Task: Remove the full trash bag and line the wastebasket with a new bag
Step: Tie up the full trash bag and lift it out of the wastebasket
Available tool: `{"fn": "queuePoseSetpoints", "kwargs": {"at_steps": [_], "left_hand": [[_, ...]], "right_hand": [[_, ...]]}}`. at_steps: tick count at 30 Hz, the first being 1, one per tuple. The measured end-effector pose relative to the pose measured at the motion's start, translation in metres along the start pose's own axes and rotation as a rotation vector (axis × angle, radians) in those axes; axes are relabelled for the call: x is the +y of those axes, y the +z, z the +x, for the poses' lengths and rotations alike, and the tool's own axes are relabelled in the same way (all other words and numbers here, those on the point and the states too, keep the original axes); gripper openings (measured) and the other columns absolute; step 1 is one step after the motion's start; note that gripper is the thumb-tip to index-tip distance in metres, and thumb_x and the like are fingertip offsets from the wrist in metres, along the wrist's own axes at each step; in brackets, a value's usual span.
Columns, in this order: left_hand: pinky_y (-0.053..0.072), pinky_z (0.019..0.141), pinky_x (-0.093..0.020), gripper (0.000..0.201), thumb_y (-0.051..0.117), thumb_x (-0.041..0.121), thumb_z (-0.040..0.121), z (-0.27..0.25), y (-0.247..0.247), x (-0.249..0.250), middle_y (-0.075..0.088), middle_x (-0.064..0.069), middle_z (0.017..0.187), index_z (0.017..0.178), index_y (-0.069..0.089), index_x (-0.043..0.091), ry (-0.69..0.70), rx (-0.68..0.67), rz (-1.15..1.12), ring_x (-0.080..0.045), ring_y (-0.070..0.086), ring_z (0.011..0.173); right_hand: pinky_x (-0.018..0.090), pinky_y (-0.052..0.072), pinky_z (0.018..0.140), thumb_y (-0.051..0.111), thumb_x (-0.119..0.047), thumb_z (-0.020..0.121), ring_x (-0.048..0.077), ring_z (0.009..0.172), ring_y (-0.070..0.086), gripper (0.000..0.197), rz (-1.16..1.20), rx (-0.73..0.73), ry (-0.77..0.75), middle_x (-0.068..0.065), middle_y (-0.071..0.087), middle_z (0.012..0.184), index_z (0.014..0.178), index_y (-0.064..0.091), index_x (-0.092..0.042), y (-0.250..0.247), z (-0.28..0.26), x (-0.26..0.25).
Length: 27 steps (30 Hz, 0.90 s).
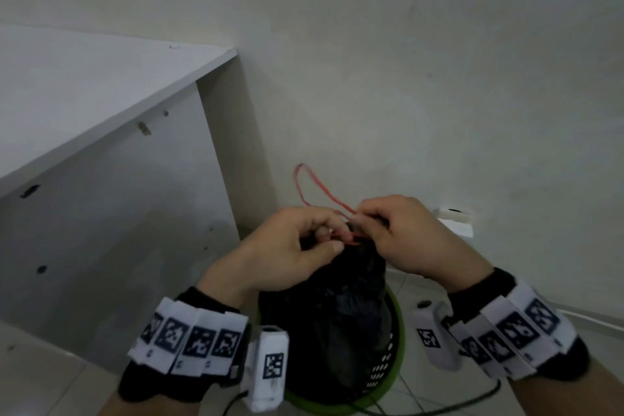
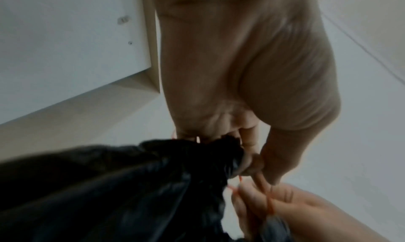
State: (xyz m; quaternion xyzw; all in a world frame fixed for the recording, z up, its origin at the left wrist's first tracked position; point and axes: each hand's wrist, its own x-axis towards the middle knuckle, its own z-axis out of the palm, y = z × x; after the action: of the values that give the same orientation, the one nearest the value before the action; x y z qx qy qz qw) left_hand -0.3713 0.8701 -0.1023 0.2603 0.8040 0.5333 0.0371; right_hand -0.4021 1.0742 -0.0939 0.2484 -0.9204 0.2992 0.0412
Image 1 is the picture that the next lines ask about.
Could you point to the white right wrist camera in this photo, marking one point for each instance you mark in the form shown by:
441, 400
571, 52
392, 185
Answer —
431, 337

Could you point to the white stained desk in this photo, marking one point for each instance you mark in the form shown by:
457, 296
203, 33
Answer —
112, 216

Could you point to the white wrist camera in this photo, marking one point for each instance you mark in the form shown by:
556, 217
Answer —
431, 337
265, 367

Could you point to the red bag tie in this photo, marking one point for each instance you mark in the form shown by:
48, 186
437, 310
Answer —
319, 184

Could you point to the person's right hand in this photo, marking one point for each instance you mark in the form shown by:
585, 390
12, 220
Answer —
419, 240

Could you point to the black garbage bag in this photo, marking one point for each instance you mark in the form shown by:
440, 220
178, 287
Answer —
336, 323

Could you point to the person's right forearm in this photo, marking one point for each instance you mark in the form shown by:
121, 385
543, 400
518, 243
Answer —
570, 391

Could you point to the green perforated waste basket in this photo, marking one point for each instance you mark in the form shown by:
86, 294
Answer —
390, 367

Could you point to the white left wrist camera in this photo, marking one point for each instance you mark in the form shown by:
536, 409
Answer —
265, 367

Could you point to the white wall socket adapter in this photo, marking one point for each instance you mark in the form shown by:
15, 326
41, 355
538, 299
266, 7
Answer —
453, 220

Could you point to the person's left hand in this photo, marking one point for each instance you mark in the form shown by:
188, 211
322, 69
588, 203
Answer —
273, 255

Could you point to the right wrist marker band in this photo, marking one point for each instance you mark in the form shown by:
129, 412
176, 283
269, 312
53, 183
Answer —
517, 328

